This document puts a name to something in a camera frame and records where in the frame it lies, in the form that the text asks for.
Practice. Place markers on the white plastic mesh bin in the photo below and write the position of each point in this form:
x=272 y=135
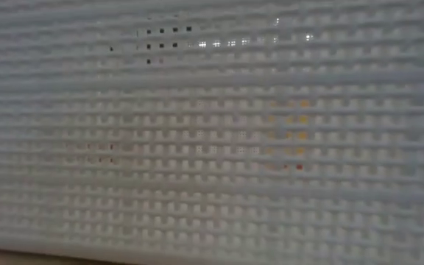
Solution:
x=212 y=147

